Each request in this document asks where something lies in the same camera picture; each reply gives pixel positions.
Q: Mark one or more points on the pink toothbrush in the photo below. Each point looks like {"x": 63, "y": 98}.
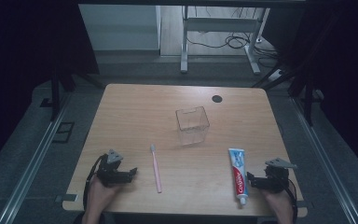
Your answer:
{"x": 156, "y": 169}

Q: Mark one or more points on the white red toothpaste tube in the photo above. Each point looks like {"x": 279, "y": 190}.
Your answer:
{"x": 239, "y": 177}

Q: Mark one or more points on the person's left hand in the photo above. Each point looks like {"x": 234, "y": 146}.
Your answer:
{"x": 101, "y": 194}

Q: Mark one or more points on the black metal stand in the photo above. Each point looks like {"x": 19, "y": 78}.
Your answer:
{"x": 307, "y": 102}
{"x": 55, "y": 93}

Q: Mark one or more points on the dark curtain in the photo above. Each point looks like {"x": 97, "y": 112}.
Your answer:
{"x": 18, "y": 46}
{"x": 338, "y": 62}

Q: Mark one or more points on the clear plastic container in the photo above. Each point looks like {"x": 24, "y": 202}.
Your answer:
{"x": 192, "y": 127}

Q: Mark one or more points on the small black floor plate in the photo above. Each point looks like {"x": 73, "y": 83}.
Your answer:
{"x": 46, "y": 102}

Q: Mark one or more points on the white power strip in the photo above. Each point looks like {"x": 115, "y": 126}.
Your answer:
{"x": 276, "y": 75}

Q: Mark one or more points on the white desk frame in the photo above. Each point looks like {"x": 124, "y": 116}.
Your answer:
{"x": 220, "y": 24}

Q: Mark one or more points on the black floor frame plate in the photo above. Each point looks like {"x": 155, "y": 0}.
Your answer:
{"x": 63, "y": 132}

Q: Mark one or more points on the person's right hand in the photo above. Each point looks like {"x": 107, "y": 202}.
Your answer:
{"x": 275, "y": 197}

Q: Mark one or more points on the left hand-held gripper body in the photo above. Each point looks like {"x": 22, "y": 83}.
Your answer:
{"x": 111, "y": 169}

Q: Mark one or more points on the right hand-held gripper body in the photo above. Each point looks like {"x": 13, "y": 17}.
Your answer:
{"x": 276, "y": 179}

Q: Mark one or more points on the black round table grommet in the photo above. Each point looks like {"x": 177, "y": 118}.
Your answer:
{"x": 217, "y": 99}

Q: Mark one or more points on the silver floor rail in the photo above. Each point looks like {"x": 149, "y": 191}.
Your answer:
{"x": 34, "y": 158}
{"x": 323, "y": 161}

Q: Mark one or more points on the grey table bracket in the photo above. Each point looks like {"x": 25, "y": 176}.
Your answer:
{"x": 66, "y": 198}

